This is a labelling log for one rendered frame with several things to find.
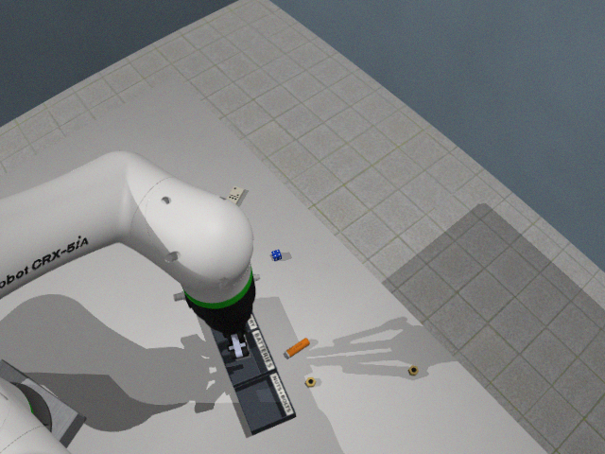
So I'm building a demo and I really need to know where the dark grey three-compartment bin rack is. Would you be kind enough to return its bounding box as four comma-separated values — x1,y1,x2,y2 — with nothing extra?
210,312,297,435

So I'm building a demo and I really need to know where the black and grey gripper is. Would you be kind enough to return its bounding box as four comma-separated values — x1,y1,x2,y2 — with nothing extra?
206,306,252,361

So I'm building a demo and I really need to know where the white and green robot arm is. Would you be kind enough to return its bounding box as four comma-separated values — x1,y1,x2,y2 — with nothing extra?
0,150,260,454

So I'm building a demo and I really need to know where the orange aa battery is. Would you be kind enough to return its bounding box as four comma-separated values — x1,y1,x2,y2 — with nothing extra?
285,338,310,358

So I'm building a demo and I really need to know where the white domino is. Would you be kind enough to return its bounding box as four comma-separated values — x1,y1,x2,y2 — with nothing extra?
227,186,245,204

